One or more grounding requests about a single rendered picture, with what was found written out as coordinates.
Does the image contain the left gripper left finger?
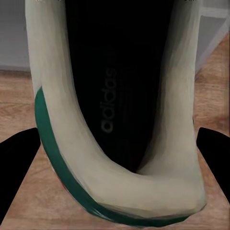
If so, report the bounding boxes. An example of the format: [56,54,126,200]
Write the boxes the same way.
[0,127,41,225]

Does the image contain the gym shoe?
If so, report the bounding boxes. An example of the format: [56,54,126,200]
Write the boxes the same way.
[25,0,207,229]

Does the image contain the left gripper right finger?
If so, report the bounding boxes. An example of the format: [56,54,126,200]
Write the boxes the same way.
[196,127,230,202]

